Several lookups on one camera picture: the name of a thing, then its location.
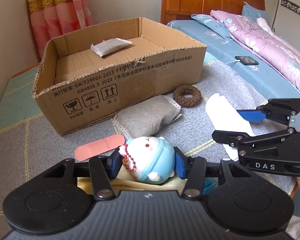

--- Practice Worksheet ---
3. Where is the white cloth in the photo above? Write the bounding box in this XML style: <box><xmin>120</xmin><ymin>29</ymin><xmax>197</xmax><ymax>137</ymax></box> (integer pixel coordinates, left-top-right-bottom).
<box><xmin>205</xmin><ymin>93</ymin><xmax>256</xmax><ymax>162</ymax></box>

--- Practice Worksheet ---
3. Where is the black smartphone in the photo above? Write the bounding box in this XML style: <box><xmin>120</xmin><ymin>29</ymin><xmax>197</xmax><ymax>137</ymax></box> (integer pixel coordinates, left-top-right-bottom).
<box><xmin>235</xmin><ymin>56</ymin><xmax>258</xmax><ymax>66</ymax></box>

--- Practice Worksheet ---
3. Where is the pink adhesive bandage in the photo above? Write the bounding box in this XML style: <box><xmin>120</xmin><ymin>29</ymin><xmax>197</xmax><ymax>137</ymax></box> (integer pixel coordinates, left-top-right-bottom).
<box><xmin>74</xmin><ymin>134</ymin><xmax>125</xmax><ymax>161</ymax></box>

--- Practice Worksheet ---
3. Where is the blue floral bed sheet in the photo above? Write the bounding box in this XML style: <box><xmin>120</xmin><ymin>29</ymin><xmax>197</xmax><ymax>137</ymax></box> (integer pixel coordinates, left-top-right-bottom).
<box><xmin>167</xmin><ymin>14</ymin><xmax>300</xmax><ymax>99</ymax></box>

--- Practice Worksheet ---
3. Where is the yellow cleaning cloth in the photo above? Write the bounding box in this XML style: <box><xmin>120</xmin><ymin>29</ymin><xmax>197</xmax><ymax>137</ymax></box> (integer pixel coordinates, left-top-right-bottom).
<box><xmin>110</xmin><ymin>167</ymin><xmax>187</xmax><ymax>196</ymax></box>

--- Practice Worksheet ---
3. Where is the blue pillow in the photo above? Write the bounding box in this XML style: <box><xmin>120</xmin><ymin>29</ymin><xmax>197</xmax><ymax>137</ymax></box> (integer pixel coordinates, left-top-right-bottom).
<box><xmin>242</xmin><ymin>2</ymin><xmax>270</xmax><ymax>24</ymax></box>

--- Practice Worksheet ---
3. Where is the brown cardboard box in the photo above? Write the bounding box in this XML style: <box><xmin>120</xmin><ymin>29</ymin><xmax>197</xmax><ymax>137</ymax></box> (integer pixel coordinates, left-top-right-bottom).
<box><xmin>32</xmin><ymin>17</ymin><xmax>206</xmax><ymax>135</ymax></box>

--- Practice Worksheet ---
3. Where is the small grey sachet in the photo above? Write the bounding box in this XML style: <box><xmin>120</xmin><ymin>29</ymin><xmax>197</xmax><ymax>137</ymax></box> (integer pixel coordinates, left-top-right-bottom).
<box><xmin>90</xmin><ymin>38</ymin><xmax>132</xmax><ymax>57</ymax></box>

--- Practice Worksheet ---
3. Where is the blue white plush toy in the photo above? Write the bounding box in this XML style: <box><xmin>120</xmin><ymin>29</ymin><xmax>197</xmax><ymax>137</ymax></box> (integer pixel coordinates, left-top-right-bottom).
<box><xmin>119</xmin><ymin>137</ymin><xmax>175</xmax><ymax>185</ymax></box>

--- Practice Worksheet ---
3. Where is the large grey sachet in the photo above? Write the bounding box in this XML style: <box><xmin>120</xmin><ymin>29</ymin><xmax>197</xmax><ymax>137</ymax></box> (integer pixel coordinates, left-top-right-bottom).
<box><xmin>113</xmin><ymin>95</ymin><xmax>181</xmax><ymax>139</ymax></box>

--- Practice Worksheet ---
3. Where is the pink floral quilt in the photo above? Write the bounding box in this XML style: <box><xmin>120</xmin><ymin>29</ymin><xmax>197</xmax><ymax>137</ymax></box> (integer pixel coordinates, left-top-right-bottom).
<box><xmin>210</xmin><ymin>10</ymin><xmax>300</xmax><ymax>91</ymax></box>

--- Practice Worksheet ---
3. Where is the teal tassel charm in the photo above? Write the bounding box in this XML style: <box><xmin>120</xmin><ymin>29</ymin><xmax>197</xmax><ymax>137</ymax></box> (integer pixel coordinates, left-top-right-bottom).
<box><xmin>204</xmin><ymin>178</ymin><xmax>218</xmax><ymax>192</ymax></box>

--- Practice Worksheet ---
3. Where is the brown knitted scrunchie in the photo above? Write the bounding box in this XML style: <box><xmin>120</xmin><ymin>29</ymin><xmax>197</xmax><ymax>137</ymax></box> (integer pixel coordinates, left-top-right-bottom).
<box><xmin>173</xmin><ymin>85</ymin><xmax>202</xmax><ymax>108</ymax></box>

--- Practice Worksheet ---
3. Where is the grey green checked blanket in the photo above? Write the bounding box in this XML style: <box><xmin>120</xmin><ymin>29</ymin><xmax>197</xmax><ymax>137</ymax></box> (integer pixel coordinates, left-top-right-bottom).
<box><xmin>0</xmin><ymin>52</ymin><xmax>299</xmax><ymax>230</ymax></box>

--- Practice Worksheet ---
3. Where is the pink patterned curtain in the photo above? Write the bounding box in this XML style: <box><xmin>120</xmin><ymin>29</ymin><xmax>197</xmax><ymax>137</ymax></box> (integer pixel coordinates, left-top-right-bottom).
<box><xmin>28</xmin><ymin>0</ymin><xmax>93</xmax><ymax>57</ymax></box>

